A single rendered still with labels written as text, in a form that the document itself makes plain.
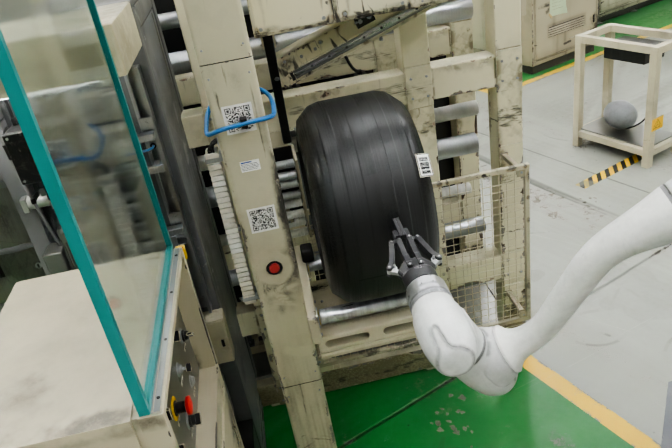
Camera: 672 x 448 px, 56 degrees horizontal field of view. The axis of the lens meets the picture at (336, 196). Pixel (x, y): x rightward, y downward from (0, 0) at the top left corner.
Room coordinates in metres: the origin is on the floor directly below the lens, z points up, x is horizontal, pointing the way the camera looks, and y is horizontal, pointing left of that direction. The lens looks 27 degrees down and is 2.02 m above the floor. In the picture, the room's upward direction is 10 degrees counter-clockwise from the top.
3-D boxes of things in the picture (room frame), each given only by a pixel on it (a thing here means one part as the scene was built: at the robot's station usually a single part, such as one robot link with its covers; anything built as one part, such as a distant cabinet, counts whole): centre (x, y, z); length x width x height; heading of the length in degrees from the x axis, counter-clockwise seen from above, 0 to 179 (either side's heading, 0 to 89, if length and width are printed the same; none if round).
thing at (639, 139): (3.90, -2.04, 0.40); 0.60 x 0.35 x 0.80; 27
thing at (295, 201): (1.96, 0.21, 1.05); 0.20 x 0.15 x 0.30; 95
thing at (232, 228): (1.52, 0.29, 1.19); 0.05 x 0.04 x 0.48; 5
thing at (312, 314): (1.59, 0.13, 0.90); 0.40 x 0.03 x 0.10; 5
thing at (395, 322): (1.46, -0.05, 0.84); 0.36 x 0.09 x 0.06; 95
